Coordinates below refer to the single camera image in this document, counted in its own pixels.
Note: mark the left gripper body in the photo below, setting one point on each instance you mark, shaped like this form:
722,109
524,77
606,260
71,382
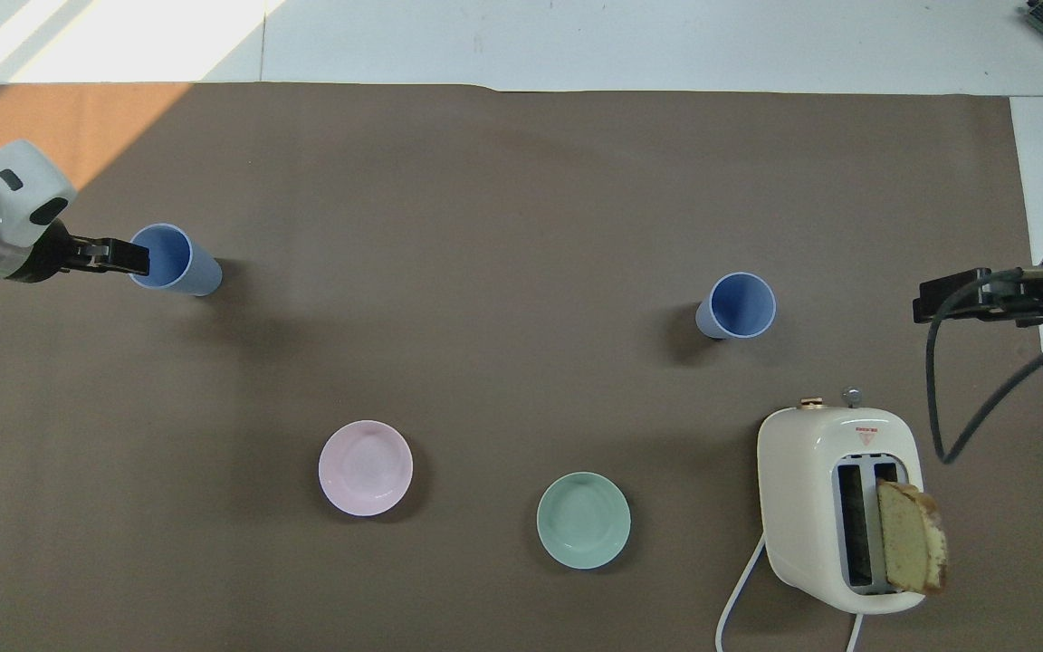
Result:
43,258

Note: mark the blue cup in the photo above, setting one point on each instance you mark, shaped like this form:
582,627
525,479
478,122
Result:
741,305
179,263

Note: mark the bread slice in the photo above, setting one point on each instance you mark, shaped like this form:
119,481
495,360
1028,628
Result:
909,539

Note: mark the cream toaster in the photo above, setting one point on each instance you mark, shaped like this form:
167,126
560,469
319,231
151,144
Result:
802,493

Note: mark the pink bowl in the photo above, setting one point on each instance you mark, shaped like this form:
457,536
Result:
365,468

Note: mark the green bowl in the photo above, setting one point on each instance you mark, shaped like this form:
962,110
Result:
583,521

